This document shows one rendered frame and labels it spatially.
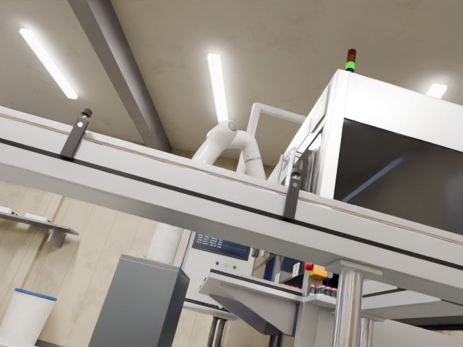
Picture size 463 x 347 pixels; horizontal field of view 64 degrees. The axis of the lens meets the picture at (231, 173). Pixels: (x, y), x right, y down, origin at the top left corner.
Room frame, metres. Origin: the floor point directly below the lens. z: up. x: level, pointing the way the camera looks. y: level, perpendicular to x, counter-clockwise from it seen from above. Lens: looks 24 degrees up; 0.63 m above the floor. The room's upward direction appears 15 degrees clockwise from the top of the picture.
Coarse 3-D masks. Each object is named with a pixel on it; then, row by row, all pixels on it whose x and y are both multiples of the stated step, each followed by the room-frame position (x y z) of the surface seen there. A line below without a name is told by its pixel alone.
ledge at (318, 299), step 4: (308, 296) 1.50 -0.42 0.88; (312, 296) 1.45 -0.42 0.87; (316, 296) 1.41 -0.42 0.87; (320, 296) 1.41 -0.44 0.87; (324, 296) 1.41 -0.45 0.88; (308, 300) 1.50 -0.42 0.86; (312, 300) 1.46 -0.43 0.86; (316, 300) 1.43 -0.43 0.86; (320, 300) 1.41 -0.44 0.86; (324, 300) 1.41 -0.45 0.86; (328, 300) 1.41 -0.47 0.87; (332, 300) 1.41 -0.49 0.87; (316, 304) 1.53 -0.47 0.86; (320, 304) 1.51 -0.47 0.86; (324, 304) 1.48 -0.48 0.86; (328, 304) 1.46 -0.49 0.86; (332, 304) 1.43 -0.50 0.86
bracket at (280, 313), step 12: (228, 288) 1.63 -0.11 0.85; (240, 288) 1.63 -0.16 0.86; (240, 300) 1.63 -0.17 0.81; (252, 300) 1.63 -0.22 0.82; (264, 300) 1.64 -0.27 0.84; (276, 300) 1.64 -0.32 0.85; (264, 312) 1.64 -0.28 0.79; (276, 312) 1.64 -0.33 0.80; (288, 312) 1.64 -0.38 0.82; (276, 324) 1.64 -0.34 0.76; (288, 324) 1.64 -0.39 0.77
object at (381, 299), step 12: (372, 288) 1.20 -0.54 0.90; (384, 288) 1.12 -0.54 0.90; (396, 288) 1.06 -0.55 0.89; (372, 300) 1.20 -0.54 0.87; (384, 300) 1.12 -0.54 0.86; (396, 300) 1.06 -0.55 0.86; (408, 300) 1.00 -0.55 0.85; (420, 300) 0.94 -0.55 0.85; (432, 300) 0.90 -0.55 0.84; (444, 300) 0.86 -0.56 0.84; (372, 312) 1.26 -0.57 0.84; (384, 312) 1.20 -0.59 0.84; (396, 312) 1.15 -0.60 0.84; (408, 312) 1.11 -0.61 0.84; (420, 312) 1.06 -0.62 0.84; (432, 312) 1.02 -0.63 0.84; (444, 312) 0.98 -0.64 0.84; (456, 312) 0.94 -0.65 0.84
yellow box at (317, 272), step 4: (312, 264) 1.48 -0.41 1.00; (312, 268) 1.47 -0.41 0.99; (316, 268) 1.45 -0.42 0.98; (320, 268) 1.45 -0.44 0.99; (324, 268) 1.45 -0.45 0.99; (312, 272) 1.48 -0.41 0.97; (316, 272) 1.45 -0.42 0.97; (320, 272) 1.45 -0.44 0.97; (324, 272) 1.45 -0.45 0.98; (328, 272) 1.45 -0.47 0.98; (312, 276) 1.50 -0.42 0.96; (316, 276) 1.48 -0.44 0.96; (320, 276) 1.46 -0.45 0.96; (324, 276) 1.45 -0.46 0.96; (328, 276) 1.45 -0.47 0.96; (324, 280) 1.52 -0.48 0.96
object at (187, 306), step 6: (186, 306) 2.33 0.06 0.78; (192, 306) 2.32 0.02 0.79; (198, 306) 2.32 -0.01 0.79; (204, 306) 2.32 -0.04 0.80; (198, 312) 2.49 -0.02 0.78; (204, 312) 2.36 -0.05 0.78; (210, 312) 2.31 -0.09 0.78; (216, 312) 2.31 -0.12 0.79; (222, 312) 2.30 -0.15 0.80; (228, 318) 2.35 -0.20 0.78; (234, 318) 2.30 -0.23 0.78
